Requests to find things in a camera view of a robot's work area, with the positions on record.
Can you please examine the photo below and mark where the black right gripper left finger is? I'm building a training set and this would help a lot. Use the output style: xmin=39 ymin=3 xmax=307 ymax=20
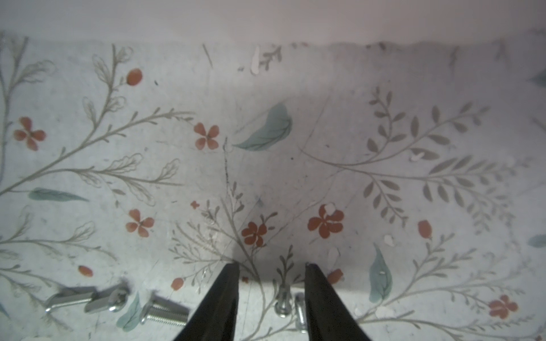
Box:
xmin=174 ymin=263 xmax=240 ymax=341

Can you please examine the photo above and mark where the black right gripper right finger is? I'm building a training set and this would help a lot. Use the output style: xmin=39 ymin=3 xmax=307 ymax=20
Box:
xmin=304 ymin=263 xmax=371 ymax=341

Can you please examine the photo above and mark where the silver screw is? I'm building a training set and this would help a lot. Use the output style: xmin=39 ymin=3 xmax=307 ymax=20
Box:
xmin=274 ymin=284 xmax=292 ymax=318
xmin=139 ymin=295 xmax=189 ymax=327
xmin=44 ymin=287 xmax=98 ymax=313
xmin=294 ymin=293 xmax=308 ymax=333
xmin=84 ymin=284 xmax=130 ymax=314

